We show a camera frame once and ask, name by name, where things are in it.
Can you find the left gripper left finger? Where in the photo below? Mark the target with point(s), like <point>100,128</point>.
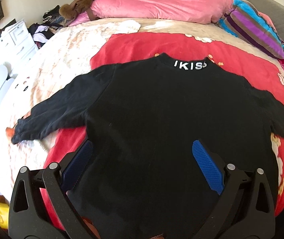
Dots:
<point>28,216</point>

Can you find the beige patterned bedsheet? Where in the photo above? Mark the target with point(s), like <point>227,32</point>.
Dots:
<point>67,55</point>

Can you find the pink quilt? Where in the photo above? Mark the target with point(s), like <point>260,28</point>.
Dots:
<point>195,11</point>

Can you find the white drawer cabinet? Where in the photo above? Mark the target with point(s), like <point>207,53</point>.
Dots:
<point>17,48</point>

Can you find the striped plush pillow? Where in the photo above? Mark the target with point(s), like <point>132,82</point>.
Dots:
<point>244,22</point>

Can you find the pile of dark clothes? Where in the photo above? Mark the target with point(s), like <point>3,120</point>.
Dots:
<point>52,21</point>

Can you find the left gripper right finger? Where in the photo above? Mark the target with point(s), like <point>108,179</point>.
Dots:
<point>245,206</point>

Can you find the brown fur-trimmed coat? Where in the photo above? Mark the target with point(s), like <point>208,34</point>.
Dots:
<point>76,7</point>

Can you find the black KISS sweatshirt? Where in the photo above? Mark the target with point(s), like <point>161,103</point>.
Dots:
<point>142,118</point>

